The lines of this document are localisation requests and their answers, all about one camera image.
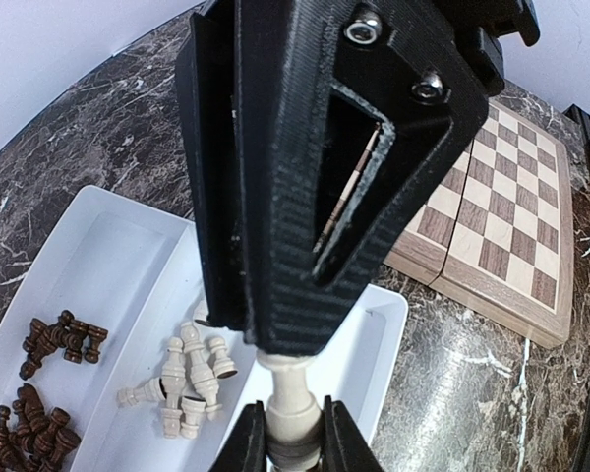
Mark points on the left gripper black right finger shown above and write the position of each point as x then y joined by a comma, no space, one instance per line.
344,449

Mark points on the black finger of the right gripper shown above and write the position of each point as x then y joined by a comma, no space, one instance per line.
340,145
206,93

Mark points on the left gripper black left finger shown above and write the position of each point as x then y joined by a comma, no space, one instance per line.
245,448

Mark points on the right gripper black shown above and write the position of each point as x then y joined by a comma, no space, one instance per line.
477,28

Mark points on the white chess piece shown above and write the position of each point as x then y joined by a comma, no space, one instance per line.
293,417

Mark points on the white plastic divided tray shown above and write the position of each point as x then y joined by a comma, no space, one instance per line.
135,271

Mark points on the wooden chess board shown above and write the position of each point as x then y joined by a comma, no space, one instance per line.
497,234

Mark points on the white chess pieces pile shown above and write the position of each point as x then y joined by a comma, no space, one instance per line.
187,387

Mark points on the dark chess pieces pile upper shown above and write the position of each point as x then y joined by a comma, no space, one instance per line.
79,342

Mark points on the dark chess pieces pile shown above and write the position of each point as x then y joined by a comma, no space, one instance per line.
33,439
79,342

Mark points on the dark chess pieces pile lower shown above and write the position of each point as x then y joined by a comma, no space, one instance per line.
33,439

